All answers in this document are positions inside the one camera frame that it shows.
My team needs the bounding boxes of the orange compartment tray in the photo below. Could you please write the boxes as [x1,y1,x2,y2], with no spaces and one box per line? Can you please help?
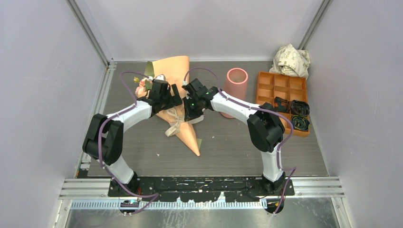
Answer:
[256,72,310,137]

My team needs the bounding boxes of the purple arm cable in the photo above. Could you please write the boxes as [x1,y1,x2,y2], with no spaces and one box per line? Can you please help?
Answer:
[97,71,160,216]
[183,66,297,216]

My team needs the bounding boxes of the teal patterned hair tie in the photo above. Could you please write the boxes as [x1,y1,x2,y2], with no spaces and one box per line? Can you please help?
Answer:
[291,115,310,132]

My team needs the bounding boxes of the crumpled white patterned cloth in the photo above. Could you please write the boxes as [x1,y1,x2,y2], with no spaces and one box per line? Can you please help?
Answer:
[269,44,311,79]

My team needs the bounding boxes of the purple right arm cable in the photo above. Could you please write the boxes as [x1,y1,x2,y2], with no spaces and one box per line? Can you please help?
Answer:
[183,66,297,216]

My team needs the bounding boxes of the dark patterned hair tie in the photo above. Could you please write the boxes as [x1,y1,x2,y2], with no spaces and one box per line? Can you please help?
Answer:
[274,96,311,117]

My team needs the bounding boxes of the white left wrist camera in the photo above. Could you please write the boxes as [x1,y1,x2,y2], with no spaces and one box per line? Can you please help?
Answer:
[154,74,166,81]

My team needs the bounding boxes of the peach paper bouquet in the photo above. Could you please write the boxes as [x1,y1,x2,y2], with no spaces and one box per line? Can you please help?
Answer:
[144,56,200,156]

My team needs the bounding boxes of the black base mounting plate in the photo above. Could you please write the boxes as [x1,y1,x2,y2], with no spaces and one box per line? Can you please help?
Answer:
[108,176,295,204]

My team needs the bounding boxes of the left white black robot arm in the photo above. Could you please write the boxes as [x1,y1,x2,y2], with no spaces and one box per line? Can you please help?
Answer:
[82,79,182,196]

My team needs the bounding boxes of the aluminium front rail frame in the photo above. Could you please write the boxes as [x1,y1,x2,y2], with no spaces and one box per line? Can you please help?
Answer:
[59,176,345,214]

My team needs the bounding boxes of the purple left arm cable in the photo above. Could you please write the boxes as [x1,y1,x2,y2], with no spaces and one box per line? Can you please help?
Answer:
[97,71,160,216]

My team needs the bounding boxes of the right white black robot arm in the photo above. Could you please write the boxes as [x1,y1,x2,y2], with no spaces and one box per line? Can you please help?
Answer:
[182,79,285,195]

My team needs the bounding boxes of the pink cylindrical vase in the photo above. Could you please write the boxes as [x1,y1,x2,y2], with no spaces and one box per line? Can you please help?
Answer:
[223,68,249,100]

